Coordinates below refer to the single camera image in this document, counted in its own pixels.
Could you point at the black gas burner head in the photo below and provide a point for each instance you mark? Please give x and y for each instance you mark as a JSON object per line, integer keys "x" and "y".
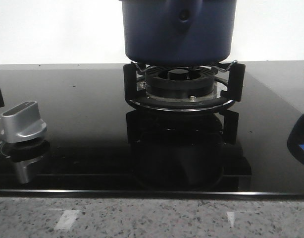
{"x": 180, "y": 82}

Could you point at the silver stove knob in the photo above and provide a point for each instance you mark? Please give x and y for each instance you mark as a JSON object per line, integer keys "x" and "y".
{"x": 23, "y": 123}

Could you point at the blue cooking pot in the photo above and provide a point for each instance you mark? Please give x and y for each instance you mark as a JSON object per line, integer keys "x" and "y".
{"x": 178, "y": 32}

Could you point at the black glass cooktop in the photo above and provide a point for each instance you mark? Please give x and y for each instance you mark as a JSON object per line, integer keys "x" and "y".
{"x": 96, "y": 145}

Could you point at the black pot support grate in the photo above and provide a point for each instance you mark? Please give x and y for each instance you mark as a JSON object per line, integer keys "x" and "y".
{"x": 228, "y": 86}

